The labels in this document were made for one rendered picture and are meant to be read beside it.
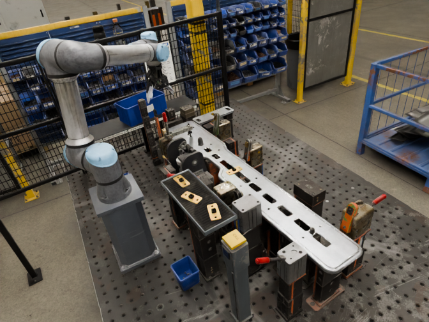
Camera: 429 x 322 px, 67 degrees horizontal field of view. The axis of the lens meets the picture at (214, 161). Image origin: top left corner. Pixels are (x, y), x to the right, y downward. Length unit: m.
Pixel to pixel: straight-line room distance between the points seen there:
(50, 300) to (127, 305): 1.22
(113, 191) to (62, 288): 1.46
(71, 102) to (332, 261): 1.15
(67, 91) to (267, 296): 1.18
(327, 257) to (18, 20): 7.54
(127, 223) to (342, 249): 0.90
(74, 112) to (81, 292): 1.59
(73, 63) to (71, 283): 1.86
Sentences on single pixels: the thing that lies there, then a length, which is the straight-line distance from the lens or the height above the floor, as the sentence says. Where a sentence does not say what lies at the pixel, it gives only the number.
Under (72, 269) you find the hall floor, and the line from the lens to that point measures 2.86.
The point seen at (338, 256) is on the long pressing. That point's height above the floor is 1.00.
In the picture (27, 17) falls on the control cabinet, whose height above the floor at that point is 1.07.
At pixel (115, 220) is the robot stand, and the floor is 1.03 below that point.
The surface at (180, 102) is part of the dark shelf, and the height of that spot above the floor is 1.03.
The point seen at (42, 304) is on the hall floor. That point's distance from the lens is 2.77.
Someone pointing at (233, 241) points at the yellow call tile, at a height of 1.16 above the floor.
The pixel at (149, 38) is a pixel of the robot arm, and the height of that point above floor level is 1.63.
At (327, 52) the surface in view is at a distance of 4.84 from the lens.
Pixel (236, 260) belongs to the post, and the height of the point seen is 1.10.
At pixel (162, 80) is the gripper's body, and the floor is 1.41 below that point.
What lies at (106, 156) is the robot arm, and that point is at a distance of 1.36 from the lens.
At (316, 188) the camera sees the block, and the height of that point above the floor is 1.03.
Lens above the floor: 1.98
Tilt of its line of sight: 34 degrees down
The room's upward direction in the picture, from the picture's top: 7 degrees counter-clockwise
